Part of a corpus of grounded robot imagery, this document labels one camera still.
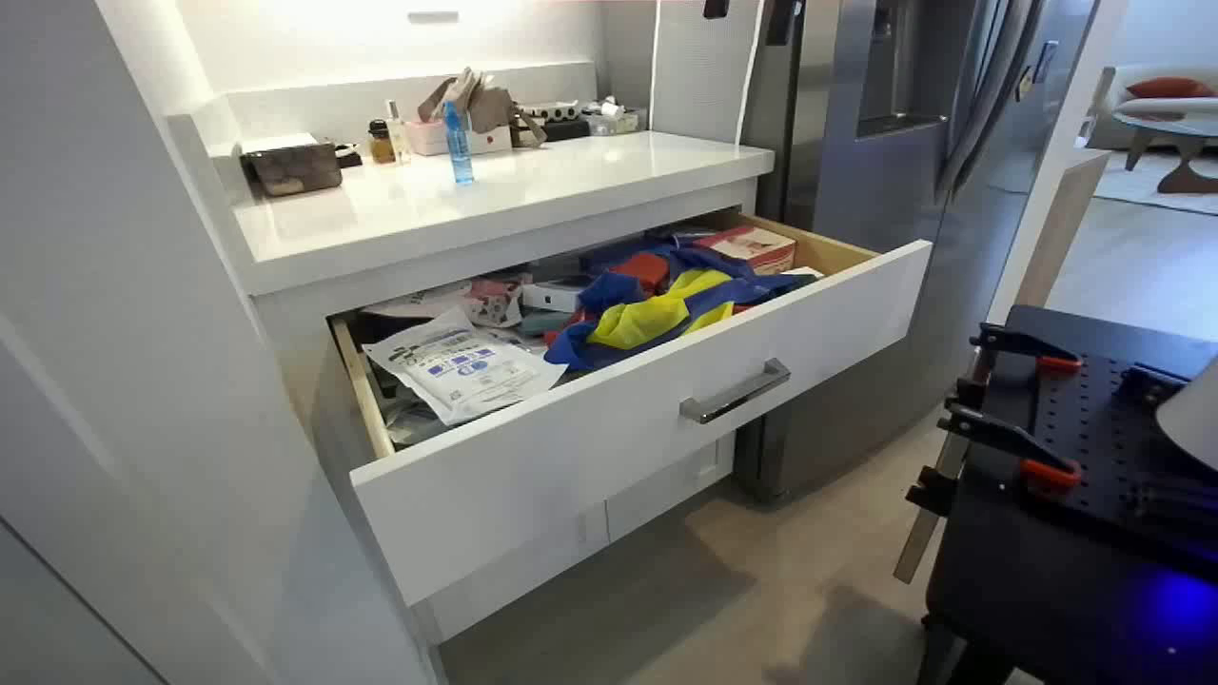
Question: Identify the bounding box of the black clamp orange handle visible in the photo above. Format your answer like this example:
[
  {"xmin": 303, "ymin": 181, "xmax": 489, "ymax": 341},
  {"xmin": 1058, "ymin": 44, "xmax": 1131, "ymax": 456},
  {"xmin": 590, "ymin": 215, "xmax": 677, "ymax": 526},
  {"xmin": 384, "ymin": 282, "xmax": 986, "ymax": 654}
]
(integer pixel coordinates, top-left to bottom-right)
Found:
[
  {"xmin": 935, "ymin": 398, "xmax": 1088, "ymax": 493},
  {"xmin": 967, "ymin": 320, "xmax": 1088, "ymax": 380}
]

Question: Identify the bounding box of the white counter cabinet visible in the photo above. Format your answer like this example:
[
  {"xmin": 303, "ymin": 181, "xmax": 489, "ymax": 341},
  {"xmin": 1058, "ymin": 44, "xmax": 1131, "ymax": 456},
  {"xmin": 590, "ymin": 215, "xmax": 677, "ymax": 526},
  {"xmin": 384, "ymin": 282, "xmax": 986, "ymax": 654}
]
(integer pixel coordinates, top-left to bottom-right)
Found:
[{"xmin": 165, "ymin": 54, "xmax": 781, "ymax": 685}]

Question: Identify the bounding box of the white armchair red cushion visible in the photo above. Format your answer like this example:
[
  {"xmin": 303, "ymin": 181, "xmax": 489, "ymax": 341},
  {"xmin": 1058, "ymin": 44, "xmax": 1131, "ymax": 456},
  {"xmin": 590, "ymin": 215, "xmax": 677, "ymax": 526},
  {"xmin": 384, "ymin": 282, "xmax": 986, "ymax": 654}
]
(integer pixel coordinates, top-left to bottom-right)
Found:
[{"xmin": 1086, "ymin": 58, "xmax": 1218, "ymax": 161}]

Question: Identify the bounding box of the red and white box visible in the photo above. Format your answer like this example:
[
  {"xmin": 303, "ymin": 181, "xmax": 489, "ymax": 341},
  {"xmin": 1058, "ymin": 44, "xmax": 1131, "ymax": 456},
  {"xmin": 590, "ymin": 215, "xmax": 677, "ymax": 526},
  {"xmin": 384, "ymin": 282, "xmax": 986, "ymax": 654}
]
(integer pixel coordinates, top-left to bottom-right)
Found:
[{"xmin": 691, "ymin": 219, "xmax": 802, "ymax": 273}]

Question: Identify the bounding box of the small black counter item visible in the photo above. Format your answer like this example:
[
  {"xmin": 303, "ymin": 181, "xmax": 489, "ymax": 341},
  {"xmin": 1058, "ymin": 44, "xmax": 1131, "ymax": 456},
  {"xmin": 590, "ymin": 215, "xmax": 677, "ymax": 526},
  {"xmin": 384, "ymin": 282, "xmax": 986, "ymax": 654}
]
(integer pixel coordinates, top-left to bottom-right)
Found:
[{"xmin": 535, "ymin": 105, "xmax": 595, "ymax": 143}]

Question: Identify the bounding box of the white carton box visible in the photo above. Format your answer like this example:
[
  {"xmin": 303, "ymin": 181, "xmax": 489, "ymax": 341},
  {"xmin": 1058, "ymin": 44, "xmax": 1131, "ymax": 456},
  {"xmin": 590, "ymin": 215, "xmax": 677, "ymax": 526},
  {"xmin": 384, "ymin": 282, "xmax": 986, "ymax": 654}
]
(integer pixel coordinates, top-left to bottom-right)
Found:
[{"xmin": 384, "ymin": 98, "xmax": 450, "ymax": 161}]

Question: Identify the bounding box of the blue and yellow cloth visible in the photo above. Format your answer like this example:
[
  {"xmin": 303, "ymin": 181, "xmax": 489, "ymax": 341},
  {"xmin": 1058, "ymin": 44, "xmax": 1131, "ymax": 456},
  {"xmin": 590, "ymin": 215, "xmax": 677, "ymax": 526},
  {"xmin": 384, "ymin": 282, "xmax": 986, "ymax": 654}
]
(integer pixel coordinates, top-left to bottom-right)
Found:
[{"xmin": 545, "ymin": 228, "xmax": 817, "ymax": 380}]

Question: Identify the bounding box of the white kitchen drawer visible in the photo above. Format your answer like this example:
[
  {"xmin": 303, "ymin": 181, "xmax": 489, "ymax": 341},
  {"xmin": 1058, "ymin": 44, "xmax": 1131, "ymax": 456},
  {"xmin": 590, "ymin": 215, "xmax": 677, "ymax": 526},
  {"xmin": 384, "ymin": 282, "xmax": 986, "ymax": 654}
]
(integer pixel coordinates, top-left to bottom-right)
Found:
[{"xmin": 330, "ymin": 207, "xmax": 935, "ymax": 610}]

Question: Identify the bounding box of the blue water bottle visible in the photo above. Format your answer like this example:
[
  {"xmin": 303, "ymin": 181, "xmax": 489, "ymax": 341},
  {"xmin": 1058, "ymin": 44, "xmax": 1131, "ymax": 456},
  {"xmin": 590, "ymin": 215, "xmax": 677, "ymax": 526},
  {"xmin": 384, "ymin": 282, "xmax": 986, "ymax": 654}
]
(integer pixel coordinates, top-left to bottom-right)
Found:
[{"xmin": 439, "ymin": 98, "xmax": 481, "ymax": 188}]

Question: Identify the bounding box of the small amber bottle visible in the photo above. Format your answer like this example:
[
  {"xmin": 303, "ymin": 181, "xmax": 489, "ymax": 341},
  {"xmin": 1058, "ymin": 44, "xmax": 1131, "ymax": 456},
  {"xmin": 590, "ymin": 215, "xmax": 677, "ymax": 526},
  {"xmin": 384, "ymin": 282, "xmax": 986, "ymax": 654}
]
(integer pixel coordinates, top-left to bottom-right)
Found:
[{"xmin": 365, "ymin": 119, "xmax": 398, "ymax": 167}]

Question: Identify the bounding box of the grey metal drawer handle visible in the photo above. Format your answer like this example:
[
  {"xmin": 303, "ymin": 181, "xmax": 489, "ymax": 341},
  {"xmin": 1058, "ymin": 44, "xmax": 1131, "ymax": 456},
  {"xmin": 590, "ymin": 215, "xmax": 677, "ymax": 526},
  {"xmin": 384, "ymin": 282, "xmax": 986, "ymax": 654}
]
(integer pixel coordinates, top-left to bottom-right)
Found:
[{"xmin": 677, "ymin": 355, "xmax": 797, "ymax": 427}]

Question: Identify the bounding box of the small white counter item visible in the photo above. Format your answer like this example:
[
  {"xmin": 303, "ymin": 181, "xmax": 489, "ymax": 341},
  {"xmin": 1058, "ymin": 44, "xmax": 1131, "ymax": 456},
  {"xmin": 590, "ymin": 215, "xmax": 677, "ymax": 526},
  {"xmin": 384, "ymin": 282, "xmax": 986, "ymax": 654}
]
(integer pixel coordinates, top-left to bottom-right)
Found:
[{"xmin": 586, "ymin": 92, "xmax": 648, "ymax": 138}]

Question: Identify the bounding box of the red orange cloth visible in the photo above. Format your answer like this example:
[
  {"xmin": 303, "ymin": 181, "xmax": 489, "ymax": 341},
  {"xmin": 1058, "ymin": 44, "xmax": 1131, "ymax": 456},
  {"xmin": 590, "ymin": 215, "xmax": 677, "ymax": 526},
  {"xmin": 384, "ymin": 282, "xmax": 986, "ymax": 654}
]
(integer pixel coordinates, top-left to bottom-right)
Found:
[{"xmin": 613, "ymin": 246, "xmax": 677, "ymax": 298}]

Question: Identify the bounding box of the stainless steel fridge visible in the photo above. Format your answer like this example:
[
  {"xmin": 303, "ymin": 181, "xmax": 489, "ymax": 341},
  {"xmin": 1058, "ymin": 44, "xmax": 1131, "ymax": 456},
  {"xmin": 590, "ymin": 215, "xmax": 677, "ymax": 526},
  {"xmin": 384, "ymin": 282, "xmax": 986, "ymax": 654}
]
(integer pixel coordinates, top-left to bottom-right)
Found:
[{"xmin": 737, "ymin": 0, "xmax": 1105, "ymax": 507}]

